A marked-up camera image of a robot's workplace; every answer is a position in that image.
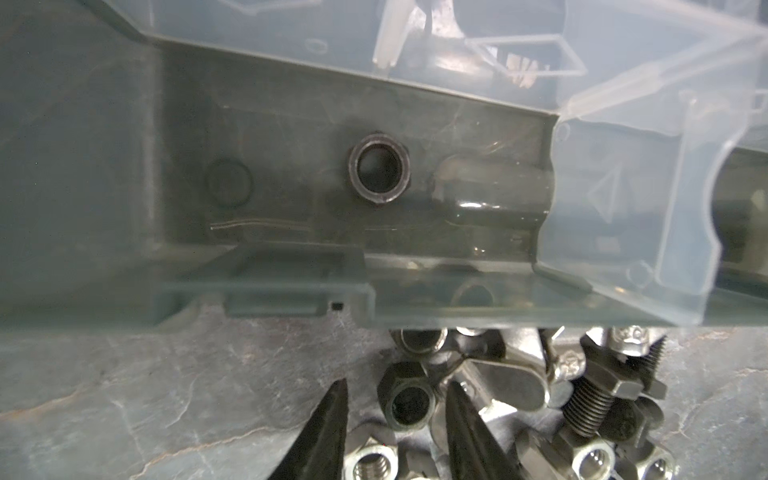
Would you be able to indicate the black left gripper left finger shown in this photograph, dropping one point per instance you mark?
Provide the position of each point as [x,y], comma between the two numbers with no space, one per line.
[319,449]

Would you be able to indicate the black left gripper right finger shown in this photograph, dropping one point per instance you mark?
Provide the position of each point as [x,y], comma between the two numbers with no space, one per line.
[474,453]

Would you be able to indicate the black hex nut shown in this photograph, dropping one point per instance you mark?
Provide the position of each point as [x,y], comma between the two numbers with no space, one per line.
[406,397]
[379,168]
[420,344]

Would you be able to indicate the silver wing nut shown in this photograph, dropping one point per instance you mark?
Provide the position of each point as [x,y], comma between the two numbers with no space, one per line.
[497,387]

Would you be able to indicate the grey plastic organizer box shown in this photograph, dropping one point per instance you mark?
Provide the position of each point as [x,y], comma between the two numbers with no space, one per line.
[415,164]

